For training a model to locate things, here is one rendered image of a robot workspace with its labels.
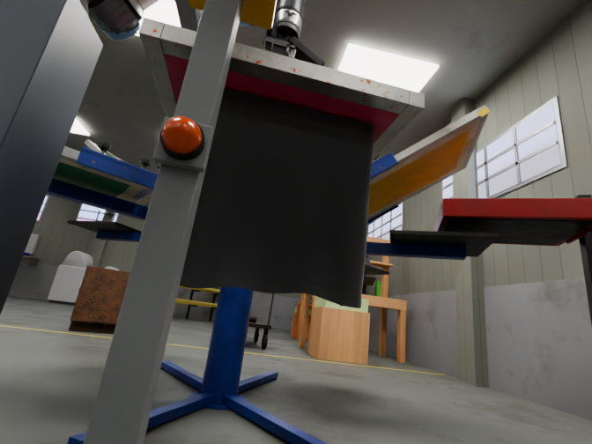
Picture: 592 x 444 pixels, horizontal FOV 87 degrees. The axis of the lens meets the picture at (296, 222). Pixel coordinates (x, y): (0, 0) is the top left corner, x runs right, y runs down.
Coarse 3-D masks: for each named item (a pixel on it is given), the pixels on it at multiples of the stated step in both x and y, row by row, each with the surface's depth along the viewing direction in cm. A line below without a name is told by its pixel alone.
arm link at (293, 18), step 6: (282, 12) 80; (288, 12) 80; (294, 12) 81; (276, 18) 81; (282, 18) 80; (288, 18) 80; (294, 18) 80; (300, 18) 83; (276, 24) 81; (294, 24) 80; (300, 24) 83
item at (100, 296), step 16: (96, 272) 386; (112, 272) 395; (128, 272) 404; (80, 288) 374; (96, 288) 383; (112, 288) 391; (80, 304) 372; (96, 304) 380; (112, 304) 388; (80, 320) 369; (96, 320) 377; (112, 320) 385
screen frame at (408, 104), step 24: (144, 24) 58; (168, 24) 59; (144, 48) 60; (168, 48) 60; (240, 48) 61; (240, 72) 63; (264, 72) 62; (288, 72) 62; (312, 72) 63; (336, 72) 64; (168, 96) 74; (336, 96) 67; (360, 96) 66; (384, 96) 65; (408, 96) 67; (408, 120) 71; (384, 144) 82
